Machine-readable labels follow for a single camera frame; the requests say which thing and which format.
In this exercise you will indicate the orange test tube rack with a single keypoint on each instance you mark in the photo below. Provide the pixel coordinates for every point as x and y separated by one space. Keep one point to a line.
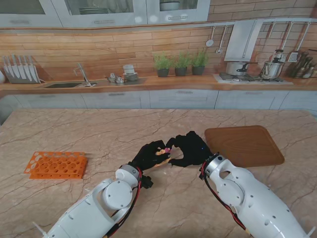
49 164

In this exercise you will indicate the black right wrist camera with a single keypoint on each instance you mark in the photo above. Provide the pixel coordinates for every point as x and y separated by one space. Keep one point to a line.
202 175

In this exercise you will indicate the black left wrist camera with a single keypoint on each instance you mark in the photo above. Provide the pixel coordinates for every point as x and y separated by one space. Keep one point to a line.
147 182

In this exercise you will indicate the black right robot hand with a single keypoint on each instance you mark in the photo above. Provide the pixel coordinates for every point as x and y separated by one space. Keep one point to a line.
195 151

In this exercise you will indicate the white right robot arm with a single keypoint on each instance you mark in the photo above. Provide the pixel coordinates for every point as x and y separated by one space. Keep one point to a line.
252 203

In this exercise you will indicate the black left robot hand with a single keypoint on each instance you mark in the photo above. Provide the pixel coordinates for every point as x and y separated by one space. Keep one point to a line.
146 156

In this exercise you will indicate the brown wooden tray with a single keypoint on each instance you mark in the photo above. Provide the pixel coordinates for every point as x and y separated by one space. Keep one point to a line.
242 146

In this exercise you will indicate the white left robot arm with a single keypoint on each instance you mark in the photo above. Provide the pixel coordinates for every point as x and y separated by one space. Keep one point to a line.
94 210

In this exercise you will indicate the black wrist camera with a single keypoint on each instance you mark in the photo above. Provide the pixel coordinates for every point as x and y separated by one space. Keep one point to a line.
147 182
202 175

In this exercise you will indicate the printed kitchen backdrop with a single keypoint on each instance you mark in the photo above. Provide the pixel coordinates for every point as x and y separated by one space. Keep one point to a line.
99 49

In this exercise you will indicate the orange cloth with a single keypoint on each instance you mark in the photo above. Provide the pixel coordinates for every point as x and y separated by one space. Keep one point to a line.
160 151

